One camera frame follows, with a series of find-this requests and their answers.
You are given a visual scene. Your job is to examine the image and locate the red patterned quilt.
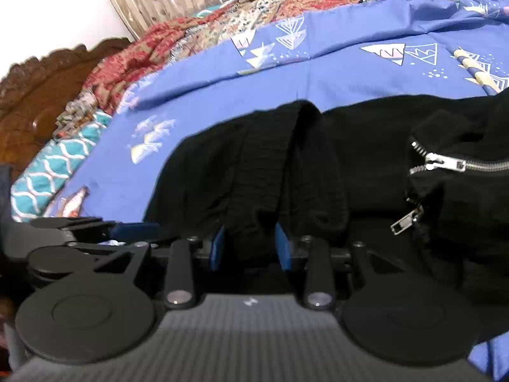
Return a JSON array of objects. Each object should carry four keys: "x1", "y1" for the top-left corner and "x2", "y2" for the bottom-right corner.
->
[{"x1": 52, "y1": 0, "x2": 373, "y2": 139}]

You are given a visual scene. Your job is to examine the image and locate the carved wooden headboard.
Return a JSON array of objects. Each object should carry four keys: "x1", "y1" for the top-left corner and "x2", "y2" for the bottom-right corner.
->
[{"x1": 0, "y1": 38, "x2": 129, "y2": 180}]

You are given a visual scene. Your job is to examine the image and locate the blue printed bedsheet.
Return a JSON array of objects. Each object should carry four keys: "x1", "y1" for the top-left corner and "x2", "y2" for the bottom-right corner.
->
[{"x1": 43, "y1": 0, "x2": 509, "y2": 379}]

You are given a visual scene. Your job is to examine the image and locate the teal white patterned pillow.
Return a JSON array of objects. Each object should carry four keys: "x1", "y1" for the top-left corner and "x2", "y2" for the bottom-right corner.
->
[{"x1": 10, "y1": 111, "x2": 112, "y2": 223}]

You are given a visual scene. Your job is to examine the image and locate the black pants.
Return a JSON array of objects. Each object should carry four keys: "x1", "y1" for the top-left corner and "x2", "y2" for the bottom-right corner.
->
[{"x1": 144, "y1": 92, "x2": 508, "y2": 338}]

